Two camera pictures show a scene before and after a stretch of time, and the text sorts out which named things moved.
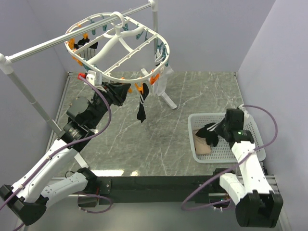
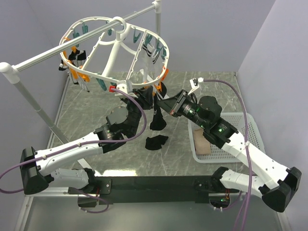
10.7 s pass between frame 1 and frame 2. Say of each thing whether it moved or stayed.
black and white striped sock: moved
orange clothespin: moved
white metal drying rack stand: moved
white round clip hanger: stayed
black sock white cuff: moved
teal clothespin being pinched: moved
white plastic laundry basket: stayed
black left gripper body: moved
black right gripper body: moved
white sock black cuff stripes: moved
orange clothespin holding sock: moved
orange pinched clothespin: moved
